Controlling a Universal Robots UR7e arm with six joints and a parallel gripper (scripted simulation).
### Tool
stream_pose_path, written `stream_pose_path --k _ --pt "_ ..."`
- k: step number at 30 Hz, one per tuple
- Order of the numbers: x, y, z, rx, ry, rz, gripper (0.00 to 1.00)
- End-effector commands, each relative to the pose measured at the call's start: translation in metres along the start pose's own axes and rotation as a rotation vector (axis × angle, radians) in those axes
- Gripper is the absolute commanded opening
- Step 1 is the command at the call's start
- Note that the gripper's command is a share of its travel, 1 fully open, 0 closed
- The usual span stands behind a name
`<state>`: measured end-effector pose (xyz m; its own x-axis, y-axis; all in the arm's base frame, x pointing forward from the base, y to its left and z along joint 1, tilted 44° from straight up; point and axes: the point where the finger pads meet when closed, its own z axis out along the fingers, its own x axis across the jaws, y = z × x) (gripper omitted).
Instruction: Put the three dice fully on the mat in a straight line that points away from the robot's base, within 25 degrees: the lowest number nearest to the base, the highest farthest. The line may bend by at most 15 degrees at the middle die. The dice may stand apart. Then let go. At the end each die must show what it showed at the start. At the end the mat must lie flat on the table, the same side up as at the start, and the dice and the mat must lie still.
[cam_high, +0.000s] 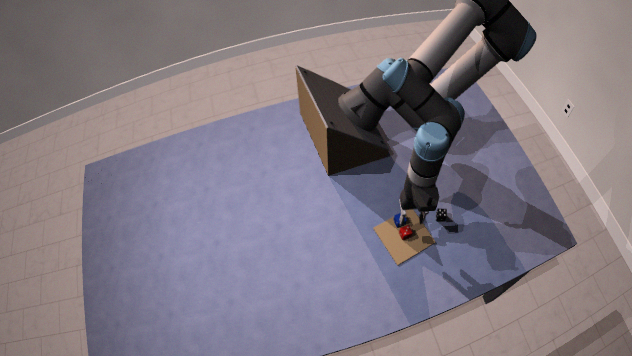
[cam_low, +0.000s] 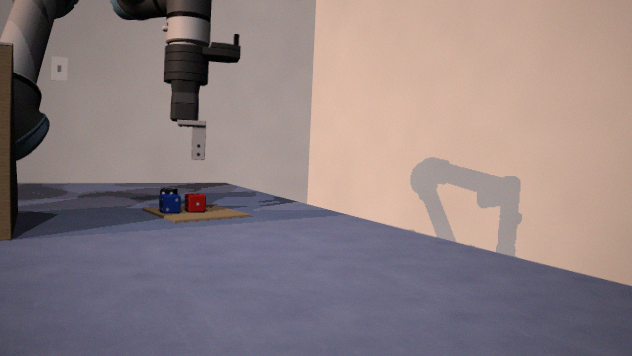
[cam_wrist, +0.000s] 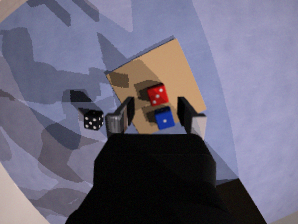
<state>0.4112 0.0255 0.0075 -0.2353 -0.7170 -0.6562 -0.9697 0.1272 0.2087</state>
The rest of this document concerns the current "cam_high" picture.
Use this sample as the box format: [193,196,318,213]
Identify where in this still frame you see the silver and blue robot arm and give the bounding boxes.
[338,0,536,178]

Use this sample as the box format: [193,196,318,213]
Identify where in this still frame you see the black die with white pips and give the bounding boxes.
[436,208,447,221]

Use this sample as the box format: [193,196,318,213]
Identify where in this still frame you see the red die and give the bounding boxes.
[399,225,413,240]

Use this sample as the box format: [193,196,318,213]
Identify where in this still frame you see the tan flat mat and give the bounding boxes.
[373,210,435,265]

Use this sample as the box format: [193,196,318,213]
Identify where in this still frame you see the blue die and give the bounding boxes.
[393,213,407,228]

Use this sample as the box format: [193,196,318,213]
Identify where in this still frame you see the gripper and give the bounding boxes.
[399,164,439,226]

